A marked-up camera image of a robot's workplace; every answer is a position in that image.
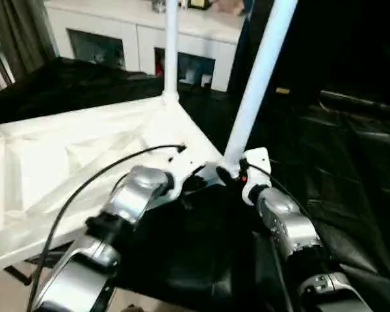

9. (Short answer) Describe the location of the white plastic table leg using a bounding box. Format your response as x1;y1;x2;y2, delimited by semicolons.
162;0;180;107
222;0;298;173

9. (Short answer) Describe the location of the white plastic table top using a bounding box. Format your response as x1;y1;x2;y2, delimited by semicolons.
0;94;241;277

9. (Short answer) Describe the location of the black table mat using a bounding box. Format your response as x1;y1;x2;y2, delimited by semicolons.
0;57;390;312

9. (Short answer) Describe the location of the long dark metal rod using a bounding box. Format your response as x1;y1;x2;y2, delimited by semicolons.
320;90;390;110

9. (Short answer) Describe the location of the black work table leg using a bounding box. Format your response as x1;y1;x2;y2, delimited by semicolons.
5;265;32;287

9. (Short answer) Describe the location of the white cabinet with glass doors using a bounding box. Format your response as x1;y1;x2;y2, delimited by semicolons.
45;0;248;94

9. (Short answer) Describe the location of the grey curtain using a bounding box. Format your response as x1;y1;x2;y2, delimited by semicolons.
0;0;58;79

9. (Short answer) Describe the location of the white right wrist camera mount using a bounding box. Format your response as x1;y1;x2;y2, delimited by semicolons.
240;147;273;206

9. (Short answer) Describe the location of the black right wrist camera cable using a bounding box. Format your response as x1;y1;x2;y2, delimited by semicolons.
245;161;390;293

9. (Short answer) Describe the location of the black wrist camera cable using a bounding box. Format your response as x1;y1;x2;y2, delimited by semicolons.
245;161;390;293
27;144;187;312

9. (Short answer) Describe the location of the black left wrist camera cable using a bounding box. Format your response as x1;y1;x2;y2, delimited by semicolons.
27;144;187;312

